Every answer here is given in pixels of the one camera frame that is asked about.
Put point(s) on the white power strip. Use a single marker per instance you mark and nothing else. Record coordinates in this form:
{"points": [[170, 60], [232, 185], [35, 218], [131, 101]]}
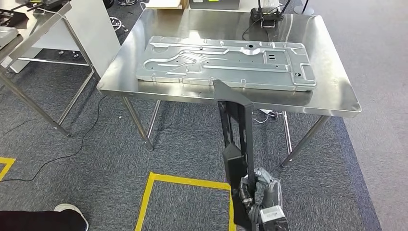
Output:
{"points": [[266, 112]]}

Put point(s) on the steel table with items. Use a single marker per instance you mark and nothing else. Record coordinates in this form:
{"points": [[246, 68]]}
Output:
{"points": [[32, 102]]}

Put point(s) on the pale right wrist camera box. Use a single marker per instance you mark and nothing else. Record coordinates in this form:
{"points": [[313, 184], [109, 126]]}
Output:
{"points": [[272, 216]]}

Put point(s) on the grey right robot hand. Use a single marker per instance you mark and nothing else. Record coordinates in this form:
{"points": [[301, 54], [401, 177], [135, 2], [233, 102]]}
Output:
{"points": [[272, 194]]}

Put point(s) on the black equipment green label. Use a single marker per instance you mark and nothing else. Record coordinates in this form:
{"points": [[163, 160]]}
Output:
{"points": [[51, 4]]}

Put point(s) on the small black device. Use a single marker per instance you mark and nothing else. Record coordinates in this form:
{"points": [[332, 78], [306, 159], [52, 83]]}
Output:
{"points": [[268, 24]]}

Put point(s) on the person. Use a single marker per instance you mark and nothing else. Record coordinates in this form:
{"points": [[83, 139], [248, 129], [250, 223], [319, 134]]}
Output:
{"points": [[32, 221]]}

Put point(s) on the white cabinet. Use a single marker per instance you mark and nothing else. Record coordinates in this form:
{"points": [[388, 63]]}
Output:
{"points": [[92, 32]]}

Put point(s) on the black plastic plate frame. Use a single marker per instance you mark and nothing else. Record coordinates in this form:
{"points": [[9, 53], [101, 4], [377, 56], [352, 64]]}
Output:
{"points": [[234, 162]]}

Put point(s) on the stainless steel workbench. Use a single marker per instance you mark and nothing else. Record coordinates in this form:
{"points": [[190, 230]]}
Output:
{"points": [[334, 95]]}

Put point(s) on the black router with antennas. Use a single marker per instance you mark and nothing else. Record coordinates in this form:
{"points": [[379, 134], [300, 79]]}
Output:
{"points": [[266, 14]]}

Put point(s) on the large stamped grey metal panel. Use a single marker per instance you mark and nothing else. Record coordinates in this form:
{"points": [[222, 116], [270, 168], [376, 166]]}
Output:
{"points": [[223, 63]]}

